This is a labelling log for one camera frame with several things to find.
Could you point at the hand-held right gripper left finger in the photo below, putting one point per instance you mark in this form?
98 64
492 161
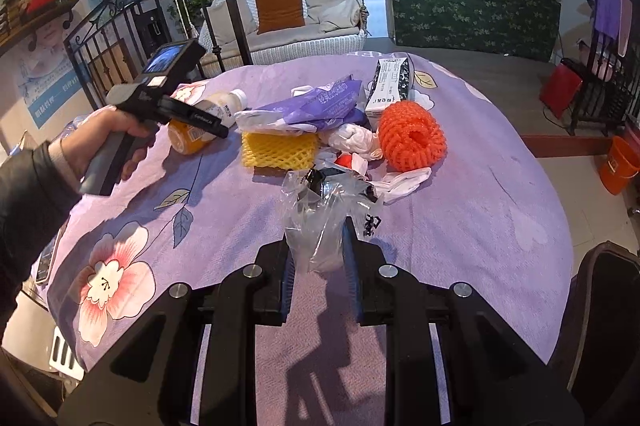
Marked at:
287 288

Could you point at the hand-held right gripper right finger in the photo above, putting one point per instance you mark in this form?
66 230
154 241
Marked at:
350 288

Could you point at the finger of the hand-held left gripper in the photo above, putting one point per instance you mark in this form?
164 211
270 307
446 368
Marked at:
200 118

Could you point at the yellow drink bottle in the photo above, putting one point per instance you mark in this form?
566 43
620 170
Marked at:
186 140

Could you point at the clear plastic bag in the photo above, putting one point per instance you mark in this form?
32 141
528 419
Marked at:
320 226

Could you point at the purple plastic bag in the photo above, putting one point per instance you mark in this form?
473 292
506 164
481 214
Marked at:
310 105

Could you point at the large white tissue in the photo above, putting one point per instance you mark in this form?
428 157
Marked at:
350 139

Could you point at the black trash bin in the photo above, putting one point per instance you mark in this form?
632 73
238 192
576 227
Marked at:
605 306

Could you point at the person's left forearm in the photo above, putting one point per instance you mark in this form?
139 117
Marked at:
30 216

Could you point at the person's left hand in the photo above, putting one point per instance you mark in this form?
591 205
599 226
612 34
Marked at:
95 130

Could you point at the black metal railing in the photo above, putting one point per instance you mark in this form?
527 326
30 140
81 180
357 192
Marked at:
107 55

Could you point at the white cushion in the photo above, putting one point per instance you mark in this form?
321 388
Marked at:
330 5
227 20

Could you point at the yellow foam fruit net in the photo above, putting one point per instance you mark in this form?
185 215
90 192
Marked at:
277 150

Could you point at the white plastic bag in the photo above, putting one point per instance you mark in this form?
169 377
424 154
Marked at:
402 183

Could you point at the white wicker swing sofa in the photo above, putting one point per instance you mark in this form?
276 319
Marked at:
300 43

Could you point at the orange cushion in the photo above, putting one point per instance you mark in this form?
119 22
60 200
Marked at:
280 10

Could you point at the red and white wrapper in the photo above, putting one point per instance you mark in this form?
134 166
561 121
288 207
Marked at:
350 161

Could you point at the purple floral blanket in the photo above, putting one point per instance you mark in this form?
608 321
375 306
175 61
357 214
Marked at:
475 231

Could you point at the orange foam fruit net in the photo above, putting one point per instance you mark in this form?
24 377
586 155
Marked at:
410 135

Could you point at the white tissue pack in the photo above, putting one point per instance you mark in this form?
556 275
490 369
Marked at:
387 85

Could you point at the white slotted basket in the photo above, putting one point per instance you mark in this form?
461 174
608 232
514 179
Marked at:
62 353

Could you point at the green floral covered counter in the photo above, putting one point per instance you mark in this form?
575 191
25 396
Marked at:
470 15

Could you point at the red bag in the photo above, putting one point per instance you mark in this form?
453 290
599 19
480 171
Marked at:
560 88

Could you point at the orange bucket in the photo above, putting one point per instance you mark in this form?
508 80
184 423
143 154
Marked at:
620 165

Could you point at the black metal rack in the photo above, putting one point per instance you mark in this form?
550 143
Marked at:
600 90

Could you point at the pink towel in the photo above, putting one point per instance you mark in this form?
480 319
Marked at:
625 25

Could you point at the purple towel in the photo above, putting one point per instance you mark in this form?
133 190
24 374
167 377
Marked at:
607 5

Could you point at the face wall poster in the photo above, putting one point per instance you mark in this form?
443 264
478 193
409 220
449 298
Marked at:
45 70

